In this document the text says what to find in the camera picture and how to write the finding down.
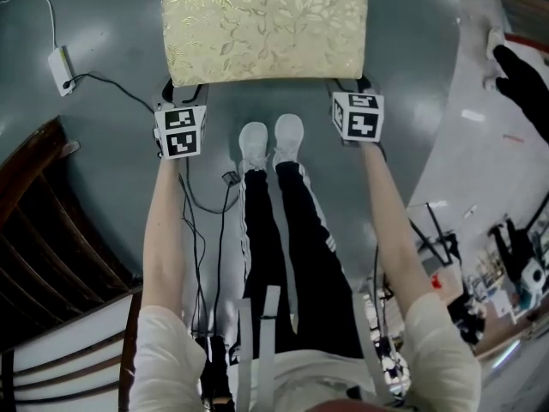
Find white power strip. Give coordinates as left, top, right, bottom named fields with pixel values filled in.
left=47, top=45, right=78, bottom=98

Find person's left forearm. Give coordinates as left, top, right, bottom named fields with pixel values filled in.
left=142, top=154, right=190, bottom=319

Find person's left white shoe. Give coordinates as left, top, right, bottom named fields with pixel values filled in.
left=238, top=121, right=270, bottom=173

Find white power cable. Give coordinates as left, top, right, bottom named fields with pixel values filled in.
left=0, top=0, right=59, bottom=52

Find person's white shoe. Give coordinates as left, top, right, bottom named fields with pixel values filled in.
left=271, top=113, right=306, bottom=172
left=238, top=121, right=270, bottom=173

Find person's black striped trousers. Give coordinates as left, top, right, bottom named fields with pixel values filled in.
left=237, top=161, right=366, bottom=361

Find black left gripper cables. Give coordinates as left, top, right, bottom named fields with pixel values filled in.
left=177, top=156, right=242, bottom=342

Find person's right forearm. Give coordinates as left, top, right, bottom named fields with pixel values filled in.
left=359, top=142, right=432, bottom=313

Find person's white shirt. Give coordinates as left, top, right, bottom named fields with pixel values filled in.
left=127, top=292, right=484, bottom=412

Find black power strip cable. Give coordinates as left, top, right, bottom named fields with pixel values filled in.
left=63, top=72, right=158, bottom=113

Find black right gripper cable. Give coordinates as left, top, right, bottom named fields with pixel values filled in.
left=371, top=245, right=389, bottom=342

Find dark wooden chair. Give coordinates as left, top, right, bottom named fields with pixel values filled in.
left=0, top=115, right=144, bottom=412

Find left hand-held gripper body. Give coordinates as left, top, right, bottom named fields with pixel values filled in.
left=153, top=95, right=211, bottom=161

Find white harness strap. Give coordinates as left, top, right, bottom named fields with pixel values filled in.
left=237, top=285, right=281, bottom=412
left=351, top=292, right=395, bottom=405

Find black metal frame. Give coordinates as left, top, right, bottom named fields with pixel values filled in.
left=409, top=202, right=463, bottom=267

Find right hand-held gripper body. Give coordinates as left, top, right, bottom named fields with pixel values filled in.
left=329, top=90, right=387, bottom=150

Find person's right white shoe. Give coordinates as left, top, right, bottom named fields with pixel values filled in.
left=271, top=113, right=306, bottom=172

